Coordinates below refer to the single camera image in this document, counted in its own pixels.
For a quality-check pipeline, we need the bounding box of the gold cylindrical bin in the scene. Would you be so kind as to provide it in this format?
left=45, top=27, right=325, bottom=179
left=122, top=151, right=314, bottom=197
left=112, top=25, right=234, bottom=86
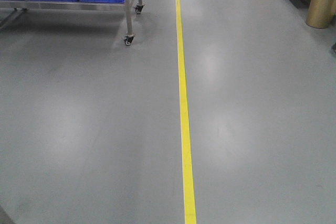
left=306, top=0, right=335, bottom=29

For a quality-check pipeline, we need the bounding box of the steel wheeled bin cart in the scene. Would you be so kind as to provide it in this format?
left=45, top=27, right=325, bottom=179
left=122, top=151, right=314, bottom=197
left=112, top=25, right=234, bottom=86
left=1, top=0, right=144, bottom=46

